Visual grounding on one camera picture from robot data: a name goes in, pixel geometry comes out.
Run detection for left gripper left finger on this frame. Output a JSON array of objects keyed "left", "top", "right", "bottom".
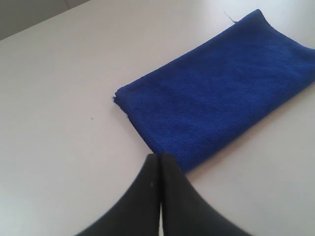
[{"left": 78, "top": 154, "right": 160, "bottom": 236}]

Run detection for blue microfiber towel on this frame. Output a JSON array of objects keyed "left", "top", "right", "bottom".
[{"left": 114, "top": 10, "right": 315, "bottom": 172}]

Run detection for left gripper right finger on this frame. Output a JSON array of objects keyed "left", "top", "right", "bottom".
[{"left": 159, "top": 153, "right": 249, "bottom": 236}]

